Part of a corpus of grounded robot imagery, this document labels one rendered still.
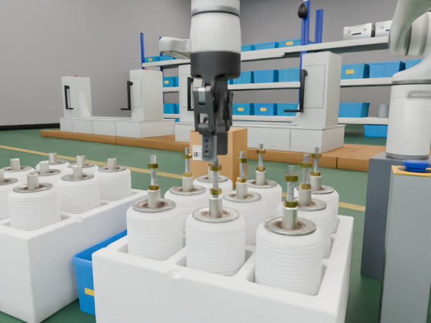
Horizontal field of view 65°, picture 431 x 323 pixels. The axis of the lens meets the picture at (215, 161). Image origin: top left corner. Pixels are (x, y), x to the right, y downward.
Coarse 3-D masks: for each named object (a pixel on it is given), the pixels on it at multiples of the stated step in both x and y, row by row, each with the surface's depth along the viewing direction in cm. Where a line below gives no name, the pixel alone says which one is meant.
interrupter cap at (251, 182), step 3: (249, 180) 77; (252, 180) 78; (267, 180) 77; (270, 180) 77; (249, 183) 74; (252, 183) 75; (267, 183) 75; (270, 183) 75; (273, 183) 74; (276, 183) 74; (249, 186) 72; (252, 186) 72; (255, 186) 71; (258, 186) 71; (261, 186) 71; (264, 186) 71; (267, 186) 71; (270, 186) 71; (273, 186) 72
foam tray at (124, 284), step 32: (352, 224) 70; (96, 256) 56; (128, 256) 55; (96, 288) 57; (128, 288) 54; (160, 288) 51; (192, 288) 48; (224, 288) 46; (256, 288) 45; (320, 288) 46; (96, 320) 58; (128, 320) 55; (160, 320) 52; (192, 320) 49; (224, 320) 47; (256, 320) 45; (288, 320) 43; (320, 320) 41
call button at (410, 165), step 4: (404, 160) 58; (408, 160) 58; (412, 160) 58; (416, 160) 58; (420, 160) 58; (404, 164) 58; (408, 164) 57; (412, 164) 56; (416, 164) 56; (420, 164) 56; (424, 164) 56; (428, 164) 56; (408, 168) 57; (412, 168) 57; (416, 168) 56; (420, 168) 56; (424, 168) 56
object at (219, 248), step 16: (192, 224) 51; (208, 224) 50; (224, 224) 50; (240, 224) 51; (192, 240) 51; (208, 240) 50; (224, 240) 50; (240, 240) 51; (192, 256) 51; (208, 256) 50; (224, 256) 50; (240, 256) 52; (224, 272) 51
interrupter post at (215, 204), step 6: (210, 198) 53; (216, 198) 52; (222, 198) 53; (210, 204) 53; (216, 204) 52; (222, 204) 53; (210, 210) 53; (216, 210) 52; (222, 210) 53; (210, 216) 53; (216, 216) 53
